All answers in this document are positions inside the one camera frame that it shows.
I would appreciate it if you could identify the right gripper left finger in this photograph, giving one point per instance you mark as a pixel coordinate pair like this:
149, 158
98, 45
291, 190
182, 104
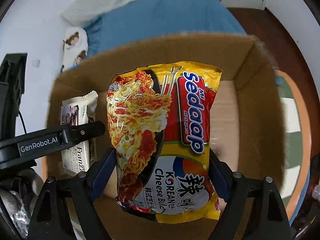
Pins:
51, 219

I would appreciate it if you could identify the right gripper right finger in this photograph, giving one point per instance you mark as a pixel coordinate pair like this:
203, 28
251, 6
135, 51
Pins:
260, 199

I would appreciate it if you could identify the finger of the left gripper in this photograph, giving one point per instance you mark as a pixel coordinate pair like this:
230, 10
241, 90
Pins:
74, 135

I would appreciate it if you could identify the yellow Sedaap noodle packet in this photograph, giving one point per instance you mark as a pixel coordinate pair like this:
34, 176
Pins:
158, 120

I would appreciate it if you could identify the green checkered mat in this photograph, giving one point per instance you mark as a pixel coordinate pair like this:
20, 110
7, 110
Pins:
298, 144

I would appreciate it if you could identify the bear print pillow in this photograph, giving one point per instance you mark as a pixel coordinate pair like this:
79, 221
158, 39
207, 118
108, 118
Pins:
75, 47

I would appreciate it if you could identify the blue bed sheet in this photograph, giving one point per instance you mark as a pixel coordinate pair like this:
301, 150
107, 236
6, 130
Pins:
144, 19

